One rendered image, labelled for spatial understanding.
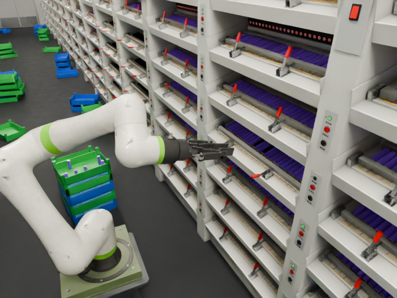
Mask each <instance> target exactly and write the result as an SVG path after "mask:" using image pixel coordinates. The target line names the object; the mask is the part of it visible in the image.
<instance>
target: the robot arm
mask: <svg viewBox="0 0 397 298"><path fill-rule="evenodd" d="M112 132H115V155H116V158H117V159H118V161H119V162H120V163H121V164H122V165H123V166H125V167H129V168H138V167H142V166H146V165H152V164H163V165H165V164H174V163H176V161H184V160H186V159H187V158H189V157H192V158H195V157H197V158H198V161H200V162H201V161H204V160H217V159H220V158H221V156H232V155H233V152H234V148H228V145H229V144H228V143H213V142H212V141H210V142H208V141H206V140H188V139H176V137H174V136H173V133H172V132H170V135H165V136H151V135H149V134H148V128H147V109H146V106H145V104H144V102H143V100H142V99H141V98H140V97H138V96H136V95H133V94H124V95H121V96H119V97H117V98H116V99H114V100H112V101H110V102H109V103H107V104H106V105H102V106H100V107H98V108H96V109H93V110H91V111H89V112H86V113H83V114H80V115H77V116H73V117H71V118H66V119H61V120H58V121H56V122H52V123H49V124H46V125H43V126H40V127H37V128H34V129H32V130H31V131H28V132H27V133H26V134H24V135H23V136H22V137H20V138H19V139H17V140H15V141H14V142H12V143H10V144H8V145H6V146H4V147H2V148H0V192H1V193H2V194H3V195H4V196H5V197H6V198H7V199H8V200H9V201H10V202H11V203H12V204H13V205H14V206H15V208H16V209H17V210H18V211H19V213H20V214H21V215H22V216H23V217H24V219H25V220H26V221H27V222H28V224H29V225H30V227H32V229H33V230H34V232H35V233H36V235H37V236H38V237H39V239H40V241H41V242H42V244H43V245H44V247H45V249H46V250H47V252H48V254H49V256H50V257H51V259H52V261H53V263H54V265H55V267H56V269H57V270H58V272H59V273H62V274H64V275H67V276H74V275H77V274H79V273H82V274H83V275H85V274H88V272H89V271H90V270H92V271H95V272H105V271H109V270H111V269H113V268H114V267H116V266H117V265H118V264H119V262H120V260H121V256H122V255H121V250H120V249H119V247H117V246H116V243H117V240H116V234H115V227H114V224H113V218H112V215H111V213H110V212H109V211H107V210H104V209H95V210H91V211H89V212H88V213H86V214H85V215H84V216H83V217H82V218H81V220H80V221H79V223H78V224H77V226H76V228H75V229H74V230H73V228H72V227H71V226H70V225H69V224H68V223H67V222H66V220H65V219H64V218H63V217H62V216H61V215H60V213H59V212H58V210H57V209H56V208H55V206H54V205H53V204H52V202H51V201H50V199H49V198H48V196H47V195H46V193H45V192H44V191H43V189H42V187H41V186H40V184H39V182H38V181H37V179H36V178H35V176H34V174H33V172H32V170H33V168H34V167H35V166H36V165H38V164H39V163H41V162H43V161H45V160H46V159H48V158H52V157H54V156H57V155H59V154H61V153H64V152H67V151H70V150H72V149H73V148H75V147H77V146H79V145H81V144H83V143H86V142H88V141H90V140H92V139H95V138H97V137H101V136H103V135H106V134H110V133H112ZM204 142H205V143H204Z"/></svg>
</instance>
